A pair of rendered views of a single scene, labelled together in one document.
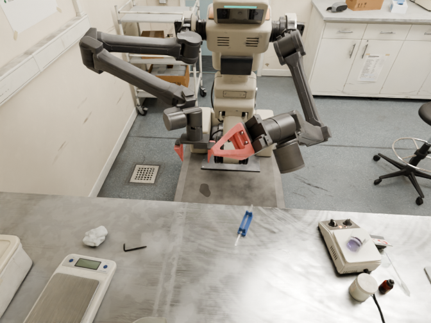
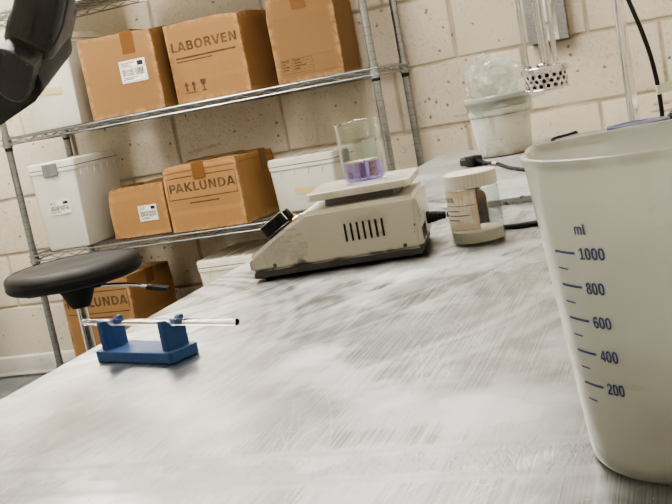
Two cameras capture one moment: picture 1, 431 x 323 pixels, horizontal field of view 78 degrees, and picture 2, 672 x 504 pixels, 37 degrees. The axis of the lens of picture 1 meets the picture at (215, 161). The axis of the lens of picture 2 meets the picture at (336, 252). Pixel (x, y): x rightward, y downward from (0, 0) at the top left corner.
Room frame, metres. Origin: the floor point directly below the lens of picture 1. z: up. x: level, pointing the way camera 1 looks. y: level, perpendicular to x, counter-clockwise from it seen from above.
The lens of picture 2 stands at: (0.17, 0.65, 0.95)
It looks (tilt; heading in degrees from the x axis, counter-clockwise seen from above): 9 degrees down; 286
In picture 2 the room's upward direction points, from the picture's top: 11 degrees counter-clockwise
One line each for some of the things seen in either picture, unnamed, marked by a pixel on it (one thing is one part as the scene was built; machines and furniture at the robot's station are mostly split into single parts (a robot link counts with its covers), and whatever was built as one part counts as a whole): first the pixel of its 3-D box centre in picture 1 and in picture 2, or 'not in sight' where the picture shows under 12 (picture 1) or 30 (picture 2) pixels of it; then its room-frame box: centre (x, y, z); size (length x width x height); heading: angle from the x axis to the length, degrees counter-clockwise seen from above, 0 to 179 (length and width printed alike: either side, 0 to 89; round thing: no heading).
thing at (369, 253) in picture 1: (356, 245); (364, 184); (0.45, -0.48, 0.83); 0.12 x 0.12 x 0.01; 5
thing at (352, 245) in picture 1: (355, 240); (360, 150); (0.44, -0.46, 0.87); 0.06 x 0.05 x 0.08; 105
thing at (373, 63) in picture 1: (372, 68); not in sight; (2.71, -1.66, 0.40); 0.24 x 0.01 x 0.30; 86
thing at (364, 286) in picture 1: (362, 287); (474, 206); (0.32, -0.46, 0.79); 0.06 x 0.06 x 0.08
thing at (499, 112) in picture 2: not in sight; (498, 102); (0.38, -1.47, 0.86); 0.14 x 0.14 x 0.21
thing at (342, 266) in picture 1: (348, 244); (349, 224); (0.47, -0.47, 0.79); 0.22 x 0.13 x 0.08; 5
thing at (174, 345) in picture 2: (245, 222); (143, 337); (0.58, -0.12, 0.77); 0.10 x 0.03 x 0.04; 157
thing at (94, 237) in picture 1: (95, 235); not in sight; (0.52, 0.45, 0.77); 0.08 x 0.08 x 0.04; 80
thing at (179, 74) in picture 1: (165, 52); not in sight; (2.65, 0.49, 0.59); 0.65 x 0.48 x 0.93; 86
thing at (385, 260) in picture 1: (384, 257); not in sight; (0.44, -0.60, 0.76); 0.06 x 0.06 x 0.02
